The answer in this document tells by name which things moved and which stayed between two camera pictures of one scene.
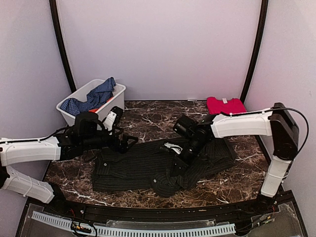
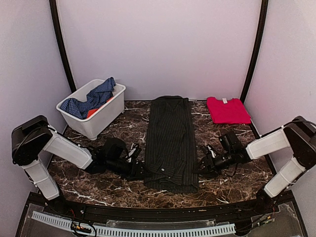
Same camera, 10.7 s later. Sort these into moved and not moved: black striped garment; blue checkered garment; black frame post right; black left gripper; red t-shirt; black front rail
Moved: black left gripper; black striped garment
Not moved: red t-shirt; black front rail; black frame post right; blue checkered garment
